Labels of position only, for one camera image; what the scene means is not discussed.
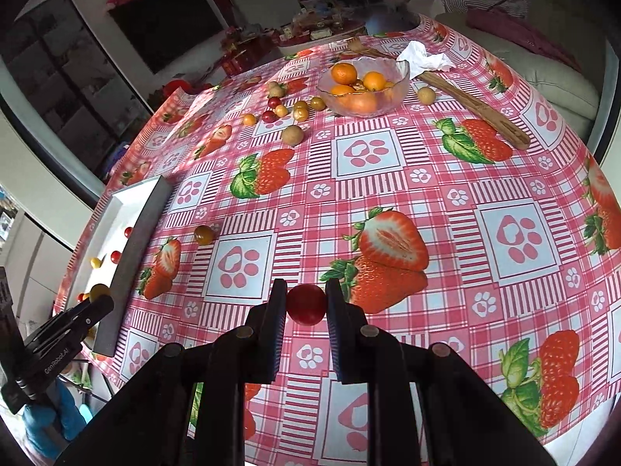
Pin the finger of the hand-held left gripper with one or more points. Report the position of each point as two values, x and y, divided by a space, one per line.
87 311

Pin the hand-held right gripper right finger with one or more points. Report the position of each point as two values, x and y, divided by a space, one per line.
339 340

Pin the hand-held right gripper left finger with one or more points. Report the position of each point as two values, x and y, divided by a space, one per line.
274 340

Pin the white tray with dark rim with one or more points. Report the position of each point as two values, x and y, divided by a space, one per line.
121 204

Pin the green-brown cherry tomato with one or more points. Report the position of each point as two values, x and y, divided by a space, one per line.
204 234

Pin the cluster of cherry tomatoes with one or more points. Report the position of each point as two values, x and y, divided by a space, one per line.
301 115

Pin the person's left forearm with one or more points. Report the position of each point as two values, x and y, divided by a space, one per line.
48 422

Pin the brown round fruit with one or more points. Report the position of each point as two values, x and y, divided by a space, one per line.
426 95
292 135

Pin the dark glass cabinet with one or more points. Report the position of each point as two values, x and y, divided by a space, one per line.
63 82

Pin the red plastic stool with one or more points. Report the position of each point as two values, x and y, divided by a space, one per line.
173 88

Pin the small beige round fruit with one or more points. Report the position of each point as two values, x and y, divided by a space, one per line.
275 90

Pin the clear glass bowl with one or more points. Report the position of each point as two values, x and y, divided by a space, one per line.
395 92

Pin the long wooden spatula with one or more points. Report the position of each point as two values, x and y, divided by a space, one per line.
485 111

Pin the crumpled white tissue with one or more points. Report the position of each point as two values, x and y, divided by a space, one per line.
422 58

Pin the black television screen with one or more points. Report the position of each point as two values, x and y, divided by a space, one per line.
165 24

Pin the cluttered coffee table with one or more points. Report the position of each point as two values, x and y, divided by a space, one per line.
310 26

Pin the light green sofa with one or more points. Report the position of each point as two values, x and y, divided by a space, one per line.
548 77

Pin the purple cloth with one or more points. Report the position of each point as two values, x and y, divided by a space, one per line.
509 26

